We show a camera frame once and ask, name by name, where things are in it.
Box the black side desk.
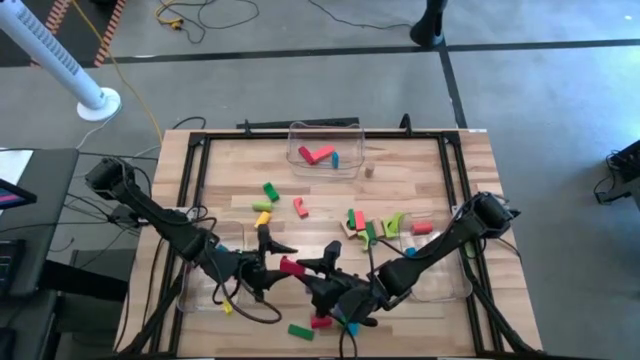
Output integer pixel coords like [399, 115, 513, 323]
[0, 147, 81, 300]

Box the black equipment with cables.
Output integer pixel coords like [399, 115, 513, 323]
[589, 138, 640, 206]

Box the black floor cable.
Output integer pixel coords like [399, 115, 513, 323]
[307, 0, 416, 31]
[154, 0, 261, 45]

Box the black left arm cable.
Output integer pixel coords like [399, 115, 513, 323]
[212, 277, 284, 325]

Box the white floor cable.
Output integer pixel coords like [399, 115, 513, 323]
[74, 114, 164, 180]

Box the black metal table frame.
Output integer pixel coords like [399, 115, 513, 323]
[148, 128, 506, 359]

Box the white tower fan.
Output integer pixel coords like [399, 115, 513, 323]
[0, 0, 123, 123]

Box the black orange striped mat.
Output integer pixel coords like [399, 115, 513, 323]
[29, 0, 129, 69]

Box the keyboard with lit keys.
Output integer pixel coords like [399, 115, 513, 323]
[0, 238, 26, 300]

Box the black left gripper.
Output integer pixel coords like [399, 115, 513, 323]
[218, 223, 300, 302]

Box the red arch block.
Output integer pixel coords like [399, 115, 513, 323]
[279, 256, 306, 278]

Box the yellow floor cable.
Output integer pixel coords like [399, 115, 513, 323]
[69, 0, 164, 136]

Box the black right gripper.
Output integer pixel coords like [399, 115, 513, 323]
[297, 240, 387, 330]

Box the white sheet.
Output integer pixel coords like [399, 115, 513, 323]
[0, 149, 34, 186]

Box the light green arch block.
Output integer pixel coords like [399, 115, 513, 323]
[382, 211, 406, 240]

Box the black power adapter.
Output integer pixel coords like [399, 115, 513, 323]
[110, 204, 141, 229]

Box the yellow cable plug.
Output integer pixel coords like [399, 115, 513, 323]
[153, 3, 185, 32]

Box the black diagonal frame strut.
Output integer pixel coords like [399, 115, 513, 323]
[474, 289, 539, 357]
[113, 272, 185, 357]

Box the clear plastic bin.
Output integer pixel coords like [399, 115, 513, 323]
[175, 219, 247, 314]
[403, 210, 482, 304]
[285, 121, 366, 180]

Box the black floor stand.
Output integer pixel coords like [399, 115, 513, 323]
[408, 0, 450, 50]

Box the lit monitor screen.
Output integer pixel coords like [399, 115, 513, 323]
[0, 177, 39, 211]

